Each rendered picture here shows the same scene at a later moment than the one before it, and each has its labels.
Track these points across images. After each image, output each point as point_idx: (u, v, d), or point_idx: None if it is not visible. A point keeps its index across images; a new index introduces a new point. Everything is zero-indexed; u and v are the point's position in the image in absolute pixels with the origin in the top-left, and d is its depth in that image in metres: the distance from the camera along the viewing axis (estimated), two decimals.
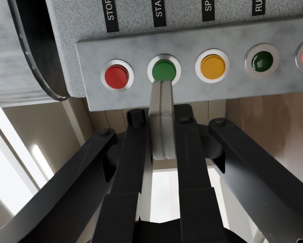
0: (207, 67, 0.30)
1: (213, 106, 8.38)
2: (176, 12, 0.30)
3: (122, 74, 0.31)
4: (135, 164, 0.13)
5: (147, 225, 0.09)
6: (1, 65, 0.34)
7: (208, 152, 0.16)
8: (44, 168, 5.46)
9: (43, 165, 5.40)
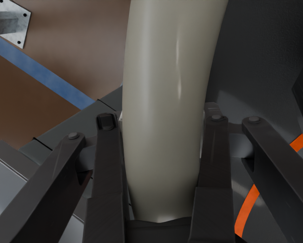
0: None
1: None
2: None
3: None
4: (111, 166, 0.13)
5: (147, 225, 0.09)
6: None
7: (241, 151, 0.15)
8: None
9: None
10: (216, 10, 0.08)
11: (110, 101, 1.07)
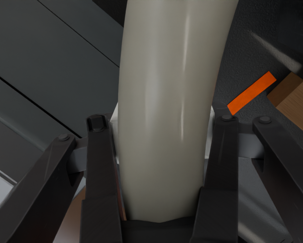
0: None
1: None
2: None
3: None
4: (104, 168, 0.13)
5: (147, 225, 0.09)
6: None
7: (251, 152, 0.15)
8: None
9: None
10: (224, 19, 0.07)
11: None
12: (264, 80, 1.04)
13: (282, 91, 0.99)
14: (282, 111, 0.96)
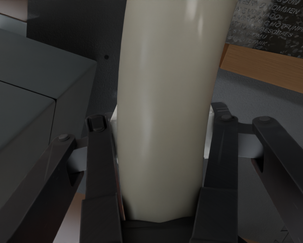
0: None
1: None
2: None
3: None
4: (104, 168, 0.13)
5: (147, 225, 0.09)
6: None
7: (251, 151, 0.15)
8: None
9: None
10: None
11: None
12: None
13: (223, 49, 0.96)
14: (228, 69, 0.93)
